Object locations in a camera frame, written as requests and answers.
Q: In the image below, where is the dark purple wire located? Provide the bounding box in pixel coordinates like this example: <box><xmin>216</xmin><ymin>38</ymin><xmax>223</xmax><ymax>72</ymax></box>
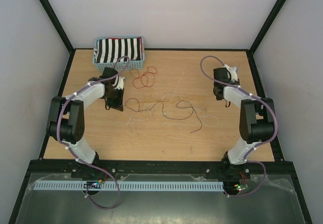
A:
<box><xmin>125</xmin><ymin>97</ymin><xmax>204</xmax><ymax>134</ymax></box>

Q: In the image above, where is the white wire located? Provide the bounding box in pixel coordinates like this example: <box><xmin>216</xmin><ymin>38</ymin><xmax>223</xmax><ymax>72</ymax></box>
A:
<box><xmin>121</xmin><ymin>92</ymin><xmax>220</xmax><ymax>128</ymax></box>

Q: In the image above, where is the white zip tie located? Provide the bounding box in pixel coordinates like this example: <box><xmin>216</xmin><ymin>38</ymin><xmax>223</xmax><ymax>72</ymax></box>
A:
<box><xmin>169</xmin><ymin>71</ymin><xmax>185</xmax><ymax>102</ymax></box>

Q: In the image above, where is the yellow wire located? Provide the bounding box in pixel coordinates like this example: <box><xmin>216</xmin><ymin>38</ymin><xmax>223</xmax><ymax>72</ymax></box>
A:
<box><xmin>141</xmin><ymin>95</ymin><xmax>205</xmax><ymax>114</ymax></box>

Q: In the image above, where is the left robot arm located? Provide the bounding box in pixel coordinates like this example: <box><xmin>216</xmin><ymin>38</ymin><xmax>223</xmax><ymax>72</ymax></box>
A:
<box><xmin>46</xmin><ymin>68</ymin><xmax>125</xmax><ymax>178</ymax></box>

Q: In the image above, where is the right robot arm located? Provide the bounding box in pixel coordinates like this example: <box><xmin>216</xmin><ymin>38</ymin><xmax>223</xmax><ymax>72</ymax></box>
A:
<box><xmin>213</xmin><ymin>66</ymin><xmax>277</xmax><ymax>178</ymax></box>

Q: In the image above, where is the light blue plastic basket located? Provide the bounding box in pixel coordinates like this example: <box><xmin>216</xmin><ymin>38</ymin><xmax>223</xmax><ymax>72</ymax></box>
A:
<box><xmin>92</xmin><ymin>36</ymin><xmax>145</xmax><ymax>71</ymax></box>

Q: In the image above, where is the black white striped cloth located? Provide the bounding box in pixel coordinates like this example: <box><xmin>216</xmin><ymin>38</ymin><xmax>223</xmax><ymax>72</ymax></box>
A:
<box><xmin>93</xmin><ymin>37</ymin><xmax>144</xmax><ymax>64</ymax></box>

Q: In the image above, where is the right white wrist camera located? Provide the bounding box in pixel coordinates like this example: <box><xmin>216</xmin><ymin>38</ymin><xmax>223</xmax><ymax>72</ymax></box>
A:
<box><xmin>224</xmin><ymin>64</ymin><xmax>239</xmax><ymax>83</ymax></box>

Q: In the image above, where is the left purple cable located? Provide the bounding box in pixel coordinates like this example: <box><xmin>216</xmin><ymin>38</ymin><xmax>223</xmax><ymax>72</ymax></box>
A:
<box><xmin>56</xmin><ymin>55</ymin><xmax>131</xmax><ymax>211</ymax></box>

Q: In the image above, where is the purple cable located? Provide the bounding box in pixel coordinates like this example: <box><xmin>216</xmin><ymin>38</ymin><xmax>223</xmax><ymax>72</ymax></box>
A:
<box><xmin>199</xmin><ymin>55</ymin><xmax>279</xmax><ymax>197</ymax></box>
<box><xmin>56</xmin><ymin>55</ymin><xmax>131</xmax><ymax>211</ymax></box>

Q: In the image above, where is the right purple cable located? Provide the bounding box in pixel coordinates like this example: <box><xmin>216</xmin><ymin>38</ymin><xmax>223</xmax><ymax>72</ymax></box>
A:
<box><xmin>199</xmin><ymin>55</ymin><xmax>279</xmax><ymax>197</ymax></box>

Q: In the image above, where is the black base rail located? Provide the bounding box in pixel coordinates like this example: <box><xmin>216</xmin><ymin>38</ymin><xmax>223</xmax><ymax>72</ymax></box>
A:
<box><xmin>27</xmin><ymin>159</ymin><xmax>250</xmax><ymax>182</ymax></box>

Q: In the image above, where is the light blue slotted cable duct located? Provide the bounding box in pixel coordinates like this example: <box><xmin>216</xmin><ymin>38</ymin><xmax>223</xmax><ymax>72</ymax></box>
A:
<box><xmin>33</xmin><ymin>181</ymin><xmax>223</xmax><ymax>192</ymax></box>

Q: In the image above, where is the black enclosure frame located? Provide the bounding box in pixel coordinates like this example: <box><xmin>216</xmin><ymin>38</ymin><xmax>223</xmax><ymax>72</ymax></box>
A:
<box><xmin>9</xmin><ymin>0</ymin><xmax>312</xmax><ymax>223</ymax></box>

